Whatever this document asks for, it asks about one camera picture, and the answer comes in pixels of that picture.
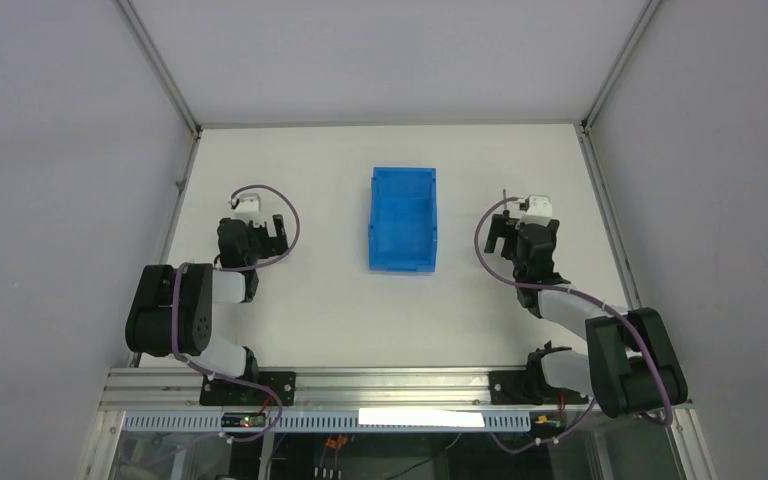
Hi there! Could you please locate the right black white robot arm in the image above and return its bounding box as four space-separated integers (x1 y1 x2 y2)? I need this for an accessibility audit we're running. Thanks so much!
474 209 689 427

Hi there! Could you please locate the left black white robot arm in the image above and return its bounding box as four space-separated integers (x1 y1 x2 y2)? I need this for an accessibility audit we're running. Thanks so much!
125 214 289 383

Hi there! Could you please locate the blue plastic bin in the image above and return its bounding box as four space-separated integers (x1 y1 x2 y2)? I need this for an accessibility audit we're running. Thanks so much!
368 167 438 273

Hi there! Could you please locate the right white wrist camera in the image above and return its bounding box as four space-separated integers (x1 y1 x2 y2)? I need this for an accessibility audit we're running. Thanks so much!
516 195 554 226

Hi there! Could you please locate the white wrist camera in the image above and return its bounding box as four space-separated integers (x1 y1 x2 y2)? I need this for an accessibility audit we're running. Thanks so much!
229 192 266 227
516 195 554 226

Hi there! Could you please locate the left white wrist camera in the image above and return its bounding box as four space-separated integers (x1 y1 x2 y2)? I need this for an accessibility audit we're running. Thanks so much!
229 192 266 227

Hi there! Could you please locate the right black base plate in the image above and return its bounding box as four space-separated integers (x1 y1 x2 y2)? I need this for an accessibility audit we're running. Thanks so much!
487 369 588 406

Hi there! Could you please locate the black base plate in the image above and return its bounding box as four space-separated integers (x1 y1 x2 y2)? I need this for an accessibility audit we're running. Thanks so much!
199 370 297 408
487 369 588 406

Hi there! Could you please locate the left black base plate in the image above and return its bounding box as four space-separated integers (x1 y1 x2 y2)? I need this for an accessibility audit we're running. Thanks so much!
199 370 297 408

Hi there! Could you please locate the aluminium mounting rail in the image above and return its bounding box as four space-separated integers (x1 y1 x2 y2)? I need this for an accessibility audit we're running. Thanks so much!
99 366 693 413

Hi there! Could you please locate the white slotted cable duct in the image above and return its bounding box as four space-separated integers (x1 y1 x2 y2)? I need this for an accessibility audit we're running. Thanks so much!
123 407 532 434

